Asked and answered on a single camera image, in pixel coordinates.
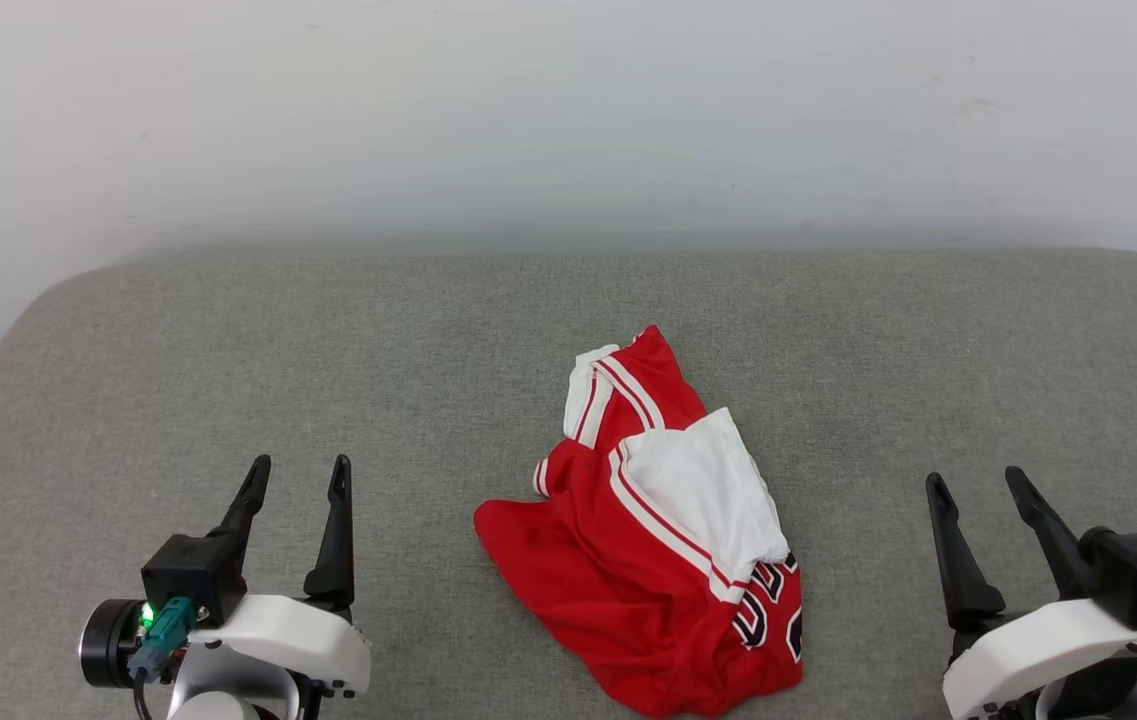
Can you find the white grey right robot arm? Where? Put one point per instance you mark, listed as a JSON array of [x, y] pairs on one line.
[[1093, 692]]

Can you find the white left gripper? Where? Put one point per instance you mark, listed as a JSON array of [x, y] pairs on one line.
[[298, 635]]

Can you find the red and white sports jersey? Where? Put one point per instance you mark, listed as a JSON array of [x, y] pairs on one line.
[[628, 580]]

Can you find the grey fabric sofa cushion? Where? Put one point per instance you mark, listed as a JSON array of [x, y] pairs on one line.
[[228, 350]]

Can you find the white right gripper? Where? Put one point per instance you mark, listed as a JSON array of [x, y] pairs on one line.
[[1038, 645]]

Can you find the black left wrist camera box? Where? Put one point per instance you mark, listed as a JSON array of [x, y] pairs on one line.
[[190, 575]]

